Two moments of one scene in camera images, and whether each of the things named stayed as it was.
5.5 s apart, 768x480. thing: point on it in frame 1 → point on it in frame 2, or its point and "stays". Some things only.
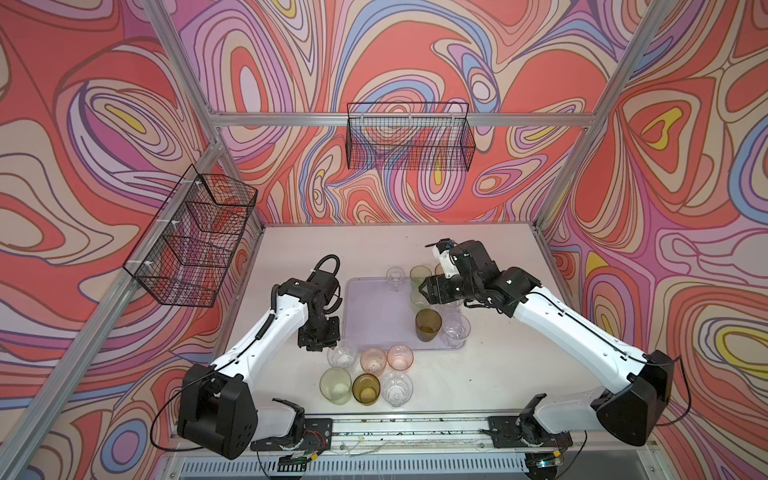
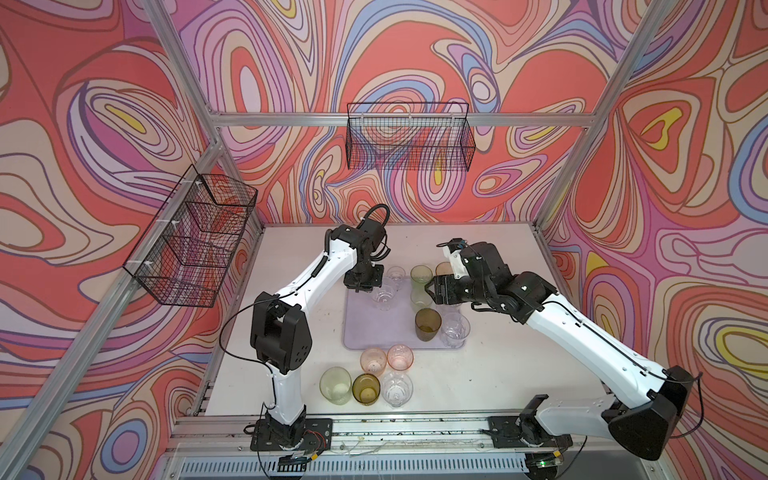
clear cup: (342, 357) → (384, 296)
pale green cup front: (418, 301) stays
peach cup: (373, 361) stays
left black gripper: (332, 339) → (353, 284)
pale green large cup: (335, 385) stays
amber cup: (428, 323) stays
